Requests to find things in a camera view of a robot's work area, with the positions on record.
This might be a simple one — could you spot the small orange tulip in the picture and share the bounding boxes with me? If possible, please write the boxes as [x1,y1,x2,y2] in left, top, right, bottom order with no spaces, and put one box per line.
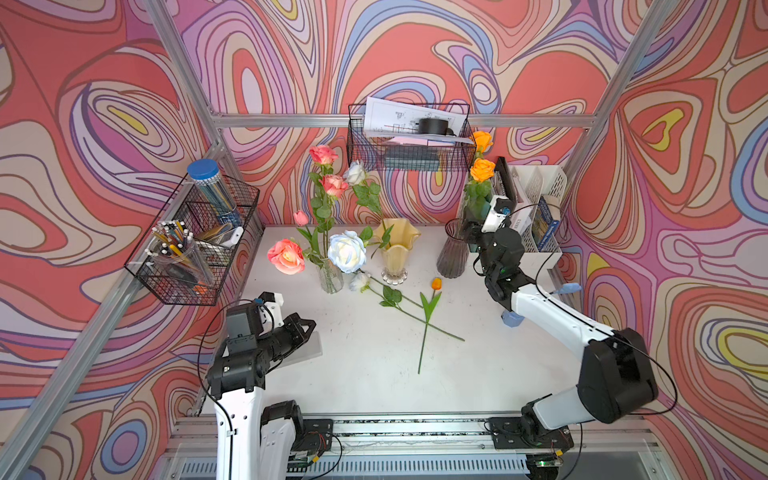
[417,277,442,374]

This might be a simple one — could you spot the pink rose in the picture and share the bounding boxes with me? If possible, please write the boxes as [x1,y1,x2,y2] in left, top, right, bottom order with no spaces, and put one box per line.
[317,174,349,256]
[309,145,338,177]
[267,238,323,275]

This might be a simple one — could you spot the orange rose tall stem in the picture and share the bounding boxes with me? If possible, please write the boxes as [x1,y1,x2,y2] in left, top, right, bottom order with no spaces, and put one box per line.
[472,130,493,159]

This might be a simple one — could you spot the white rose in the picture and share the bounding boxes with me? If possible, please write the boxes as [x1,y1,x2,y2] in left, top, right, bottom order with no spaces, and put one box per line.
[327,227,391,274]
[350,271,464,342]
[343,161,383,227]

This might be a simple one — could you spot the small pink rosebud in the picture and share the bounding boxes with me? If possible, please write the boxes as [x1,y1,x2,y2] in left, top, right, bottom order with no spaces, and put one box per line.
[294,211,319,249]

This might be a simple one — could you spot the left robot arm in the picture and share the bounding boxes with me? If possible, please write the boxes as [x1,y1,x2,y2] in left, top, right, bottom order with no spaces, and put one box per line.
[206,300,316,479]

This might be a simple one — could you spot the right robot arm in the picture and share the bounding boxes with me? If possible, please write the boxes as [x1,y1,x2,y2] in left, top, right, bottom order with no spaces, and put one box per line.
[461,221,658,438]

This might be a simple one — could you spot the pink book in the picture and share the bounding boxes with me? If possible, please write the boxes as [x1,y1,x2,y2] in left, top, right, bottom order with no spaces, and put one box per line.
[510,204,536,235]

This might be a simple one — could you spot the purple ribbed glass vase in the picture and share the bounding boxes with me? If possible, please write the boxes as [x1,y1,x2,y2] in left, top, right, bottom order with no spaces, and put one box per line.
[436,219,469,279]

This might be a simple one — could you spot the blue treehouse book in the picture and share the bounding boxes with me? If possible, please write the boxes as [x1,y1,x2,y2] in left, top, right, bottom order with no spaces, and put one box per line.
[531,195,562,252]

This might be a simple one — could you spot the white plastic book organizer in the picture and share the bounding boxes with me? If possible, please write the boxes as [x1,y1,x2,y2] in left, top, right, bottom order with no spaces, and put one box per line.
[467,164,569,270]

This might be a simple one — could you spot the black white magazine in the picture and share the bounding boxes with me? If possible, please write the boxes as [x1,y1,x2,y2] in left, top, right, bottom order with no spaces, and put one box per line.
[491,156,518,208]

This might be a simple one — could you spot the yellow ruffled vase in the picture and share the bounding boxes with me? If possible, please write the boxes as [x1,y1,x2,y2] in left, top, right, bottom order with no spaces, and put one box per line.
[374,218,421,285]

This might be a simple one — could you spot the clear glass vase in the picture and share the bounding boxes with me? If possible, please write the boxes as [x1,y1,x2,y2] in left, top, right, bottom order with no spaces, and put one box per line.
[318,259,344,294]

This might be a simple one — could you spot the cup of pencils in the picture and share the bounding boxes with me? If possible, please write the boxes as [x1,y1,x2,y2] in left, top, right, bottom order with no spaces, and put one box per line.
[145,220,214,287]

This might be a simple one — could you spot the black tape roll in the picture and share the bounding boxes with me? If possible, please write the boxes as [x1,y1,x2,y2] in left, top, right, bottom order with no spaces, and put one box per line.
[417,117,454,136]

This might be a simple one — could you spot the white papers in basket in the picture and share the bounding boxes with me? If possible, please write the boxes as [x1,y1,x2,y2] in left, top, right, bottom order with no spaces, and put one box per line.
[363,97,474,144]

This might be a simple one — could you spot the blue lid pencil jar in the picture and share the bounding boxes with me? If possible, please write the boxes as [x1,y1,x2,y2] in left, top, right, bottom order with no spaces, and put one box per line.
[187,159,242,227]

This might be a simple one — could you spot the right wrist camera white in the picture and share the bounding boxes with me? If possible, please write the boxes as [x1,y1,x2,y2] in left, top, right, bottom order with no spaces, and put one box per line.
[481,195,516,233]

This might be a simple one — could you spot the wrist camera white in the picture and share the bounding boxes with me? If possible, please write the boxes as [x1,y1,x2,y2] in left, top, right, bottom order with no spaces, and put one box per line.
[481,195,516,233]
[257,292,284,331]

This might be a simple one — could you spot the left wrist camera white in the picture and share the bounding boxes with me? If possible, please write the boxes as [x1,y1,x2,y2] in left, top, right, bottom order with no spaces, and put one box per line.
[257,292,284,331]

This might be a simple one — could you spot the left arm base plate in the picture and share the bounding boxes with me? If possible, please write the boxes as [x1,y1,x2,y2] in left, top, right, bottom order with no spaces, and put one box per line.
[292,418,334,457]

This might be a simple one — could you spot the black wire basket left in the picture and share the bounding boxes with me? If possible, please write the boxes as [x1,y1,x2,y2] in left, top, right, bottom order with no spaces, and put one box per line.
[124,176,263,306]

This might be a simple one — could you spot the black wire basket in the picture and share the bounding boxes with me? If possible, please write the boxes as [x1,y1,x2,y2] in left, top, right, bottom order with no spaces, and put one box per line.
[346,101,476,172]
[124,176,263,306]

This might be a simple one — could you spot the black wire basket back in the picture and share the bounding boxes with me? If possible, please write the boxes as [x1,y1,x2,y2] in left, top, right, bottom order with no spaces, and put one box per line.
[346,101,476,172]

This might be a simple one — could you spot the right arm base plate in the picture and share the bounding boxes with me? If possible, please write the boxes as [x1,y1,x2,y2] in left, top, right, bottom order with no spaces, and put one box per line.
[484,415,574,452]

